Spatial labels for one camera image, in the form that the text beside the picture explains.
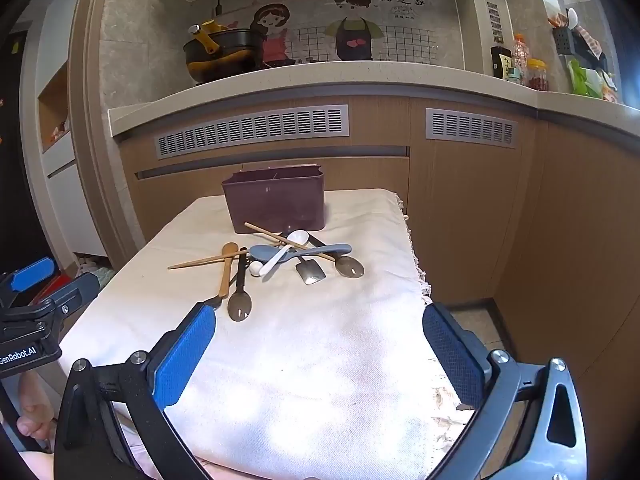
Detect dark spoon with black handle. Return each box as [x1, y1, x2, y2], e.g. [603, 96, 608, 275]
[326, 250, 366, 278]

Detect black handled brown spoon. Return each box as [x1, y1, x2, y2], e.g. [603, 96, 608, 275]
[228, 254, 252, 322]

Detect black and yellow cooking pot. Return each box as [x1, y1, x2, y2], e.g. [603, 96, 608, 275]
[183, 21, 265, 84]

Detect red box on floor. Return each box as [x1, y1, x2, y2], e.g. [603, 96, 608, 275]
[29, 273, 72, 306]

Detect white ceramic spoon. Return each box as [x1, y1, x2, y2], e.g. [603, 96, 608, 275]
[248, 230, 304, 278]

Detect red-filled jar yellow lid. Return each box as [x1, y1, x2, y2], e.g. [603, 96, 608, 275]
[526, 58, 549, 91]

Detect white table cloth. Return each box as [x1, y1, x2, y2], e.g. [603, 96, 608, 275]
[60, 189, 471, 479]

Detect short metal vent grille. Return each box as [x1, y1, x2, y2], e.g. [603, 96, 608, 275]
[425, 107, 518, 150]

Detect wooden chopstick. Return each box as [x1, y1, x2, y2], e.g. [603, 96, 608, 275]
[244, 222, 335, 262]
[167, 249, 248, 270]

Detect wooden spoon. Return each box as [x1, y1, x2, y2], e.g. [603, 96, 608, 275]
[218, 242, 239, 298]

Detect person's hand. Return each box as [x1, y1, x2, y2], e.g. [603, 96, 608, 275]
[16, 370, 54, 450]

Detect dark bottle with label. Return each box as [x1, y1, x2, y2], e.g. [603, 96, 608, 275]
[490, 46, 512, 80]

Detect long metal vent grille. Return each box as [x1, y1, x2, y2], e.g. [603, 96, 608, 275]
[154, 104, 350, 160]

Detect metal shovel-shaped spoon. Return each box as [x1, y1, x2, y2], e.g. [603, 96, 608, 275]
[293, 231, 326, 285]

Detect black wall utensil rack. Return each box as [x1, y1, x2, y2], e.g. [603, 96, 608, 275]
[548, 8, 608, 72]

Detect maroon plastic utensil holder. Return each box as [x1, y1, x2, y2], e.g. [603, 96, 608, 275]
[222, 164, 326, 234]

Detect green snack bag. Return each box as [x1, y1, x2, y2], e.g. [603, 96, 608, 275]
[567, 58, 617, 102]

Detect blue plastic spoon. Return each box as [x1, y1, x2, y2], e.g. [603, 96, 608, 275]
[248, 244, 352, 263]

